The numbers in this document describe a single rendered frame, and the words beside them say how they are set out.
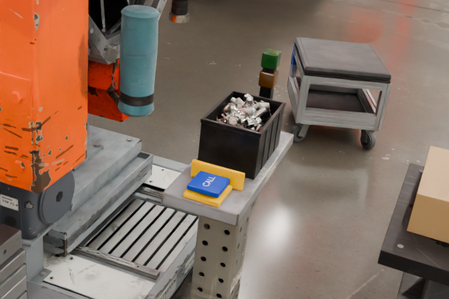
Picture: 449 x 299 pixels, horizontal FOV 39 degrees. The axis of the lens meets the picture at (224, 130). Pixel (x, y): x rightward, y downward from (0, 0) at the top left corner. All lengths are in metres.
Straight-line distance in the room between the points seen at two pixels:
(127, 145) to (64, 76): 0.87
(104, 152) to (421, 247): 0.95
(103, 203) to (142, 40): 0.55
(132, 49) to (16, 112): 0.46
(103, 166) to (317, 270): 0.69
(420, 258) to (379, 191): 0.88
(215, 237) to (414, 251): 0.46
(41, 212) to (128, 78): 0.37
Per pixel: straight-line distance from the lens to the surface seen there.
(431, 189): 1.61
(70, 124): 1.20
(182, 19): 1.40
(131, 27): 1.49
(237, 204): 1.31
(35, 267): 1.68
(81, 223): 1.75
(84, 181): 1.79
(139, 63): 1.51
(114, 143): 1.99
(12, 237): 1.31
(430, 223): 1.61
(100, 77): 1.66
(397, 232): 1.61
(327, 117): 2.58
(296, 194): 2.27
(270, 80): 1.57
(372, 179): 2.47
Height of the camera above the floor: 1.14
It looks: 26 degrees down
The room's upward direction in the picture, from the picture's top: 7 degrees clockwise
